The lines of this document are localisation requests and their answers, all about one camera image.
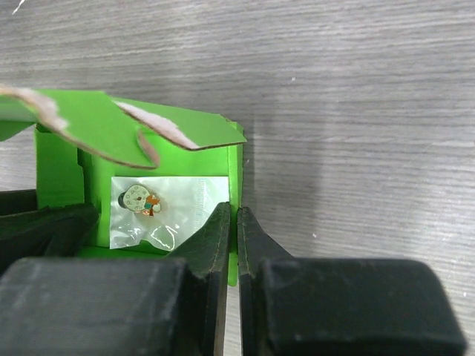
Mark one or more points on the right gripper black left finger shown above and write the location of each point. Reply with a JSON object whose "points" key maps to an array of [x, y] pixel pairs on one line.
{"points": [[174, 305]]}

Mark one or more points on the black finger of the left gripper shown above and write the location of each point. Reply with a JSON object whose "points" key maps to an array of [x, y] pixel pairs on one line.
{"points": [[30, 231]]}

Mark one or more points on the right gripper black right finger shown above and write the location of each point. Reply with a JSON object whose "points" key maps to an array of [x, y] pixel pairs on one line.
{"points": [[338, 306]]}

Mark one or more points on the green paper box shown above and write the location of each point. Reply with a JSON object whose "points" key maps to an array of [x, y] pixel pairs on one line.
{"points": [[84, 138]]}

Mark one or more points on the small clear plastic bag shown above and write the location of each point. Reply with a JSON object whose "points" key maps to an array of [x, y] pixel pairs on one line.
{"points": [[162, 211]]}

